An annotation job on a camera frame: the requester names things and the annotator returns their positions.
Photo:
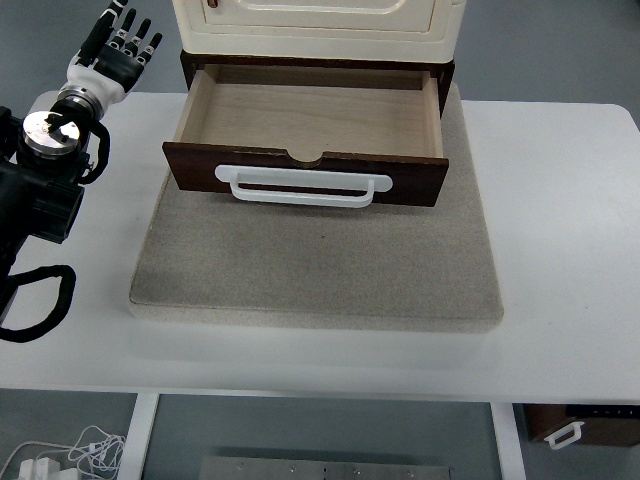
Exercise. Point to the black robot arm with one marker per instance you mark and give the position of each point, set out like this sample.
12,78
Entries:
48,157

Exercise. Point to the white power adapter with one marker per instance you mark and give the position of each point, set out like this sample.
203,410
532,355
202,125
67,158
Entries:
39,469

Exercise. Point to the white right table leg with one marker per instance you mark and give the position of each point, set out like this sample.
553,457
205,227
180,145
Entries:
507,441

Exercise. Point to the cream upper cabinet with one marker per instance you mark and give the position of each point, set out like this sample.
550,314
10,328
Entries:
379,31

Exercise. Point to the brown drawer on floor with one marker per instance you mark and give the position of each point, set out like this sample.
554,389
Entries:
604,425

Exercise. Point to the white handle of floor drawer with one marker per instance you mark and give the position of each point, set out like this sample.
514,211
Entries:
565,436

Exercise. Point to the brown wooden drawer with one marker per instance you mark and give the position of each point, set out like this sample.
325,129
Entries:
406,146

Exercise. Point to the white table leg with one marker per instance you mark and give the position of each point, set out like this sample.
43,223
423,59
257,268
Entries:
507,441
138,437

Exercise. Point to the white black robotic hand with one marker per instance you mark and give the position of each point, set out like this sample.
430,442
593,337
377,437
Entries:
93,85

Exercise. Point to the beige fabric platform pad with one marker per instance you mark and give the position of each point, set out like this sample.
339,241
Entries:
210,259

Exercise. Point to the white left table leg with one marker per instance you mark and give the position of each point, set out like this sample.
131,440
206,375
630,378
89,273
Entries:
138,437

